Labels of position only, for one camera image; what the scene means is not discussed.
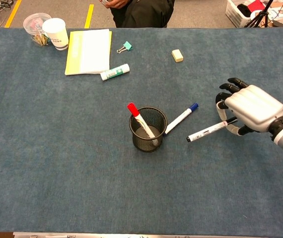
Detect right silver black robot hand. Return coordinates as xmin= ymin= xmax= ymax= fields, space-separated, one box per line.
xmin=215 ymin=77 xmax=283 ymax=136

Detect black cap whiteboard marker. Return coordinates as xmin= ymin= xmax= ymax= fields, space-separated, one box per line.
xmin=186 ymin=117 xmax=239 ymax=143

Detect blue cap whiteboard marker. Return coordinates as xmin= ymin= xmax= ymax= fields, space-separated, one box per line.
xmin=163 ymin=102 xmax=200 ymax=136

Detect red cap whiteboard marker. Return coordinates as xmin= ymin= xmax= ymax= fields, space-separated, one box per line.
xmin=127 ymin=102 xmax=160 ymax=147

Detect black mesh pen holder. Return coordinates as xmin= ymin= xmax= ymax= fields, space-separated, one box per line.
xmin=128 ymin=106 xmax=169 ymax=153

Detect black tripod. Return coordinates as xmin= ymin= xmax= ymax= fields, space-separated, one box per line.
xmin=244 ymin=0 xmax=275 ymax=28

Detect pale yellow eraser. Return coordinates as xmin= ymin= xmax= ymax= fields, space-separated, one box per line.
xmin=171 ymin=49 xmax=184 ymax=63

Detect white plastic basket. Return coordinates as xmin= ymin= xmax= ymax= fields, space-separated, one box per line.
xmin=224 ymin=0 xmax=269 ymax=28

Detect teal binder clip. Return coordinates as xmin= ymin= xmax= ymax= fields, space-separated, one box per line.
xmin=116 ymin=41 xmax=134 ymax=55

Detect white green glue stick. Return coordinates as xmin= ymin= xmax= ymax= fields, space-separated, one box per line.
xmin=99 ymin=63 xmax=131 ymax=81

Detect yellow white notebook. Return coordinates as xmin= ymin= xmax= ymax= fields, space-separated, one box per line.
xmin=64 ymin=28 xmax=113 ymax=76

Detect blue felt table mat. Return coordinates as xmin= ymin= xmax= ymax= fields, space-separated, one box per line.
xmin=0 ymin=27 xmax=283 ymax=234

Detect white paper cup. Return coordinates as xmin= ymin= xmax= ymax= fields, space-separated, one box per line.
xmin=42 ymin=17 xmax=70 ymax=51

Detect clear jar of clips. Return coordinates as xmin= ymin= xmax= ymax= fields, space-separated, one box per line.
xmin=22 ymin=12 xmax=53 ymax=48

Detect aluminium table frame rail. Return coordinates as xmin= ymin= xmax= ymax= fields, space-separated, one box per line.
xmin=12 ymin=232 xmax=269 ymax=238

